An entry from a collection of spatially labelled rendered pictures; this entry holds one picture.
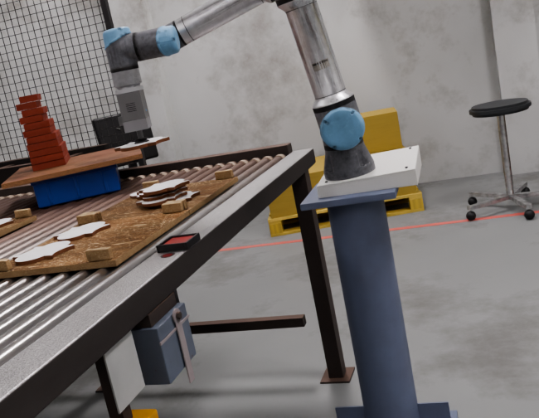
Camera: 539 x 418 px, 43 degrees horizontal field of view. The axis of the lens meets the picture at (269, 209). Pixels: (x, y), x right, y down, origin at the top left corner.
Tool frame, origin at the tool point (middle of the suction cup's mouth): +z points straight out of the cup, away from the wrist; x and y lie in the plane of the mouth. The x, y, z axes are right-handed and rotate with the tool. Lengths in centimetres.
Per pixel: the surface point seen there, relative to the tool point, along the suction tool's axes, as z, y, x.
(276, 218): 98, -305, 37
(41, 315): 20, 68, -15
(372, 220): 34, -3, 59
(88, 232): 17.4, 15.3, -16.4
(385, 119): 46, -332, 132
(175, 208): 17.3, 7.5, 5.7
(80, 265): 18.9, 42.4, -13.0
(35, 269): 18.6, 38.5, -24.0
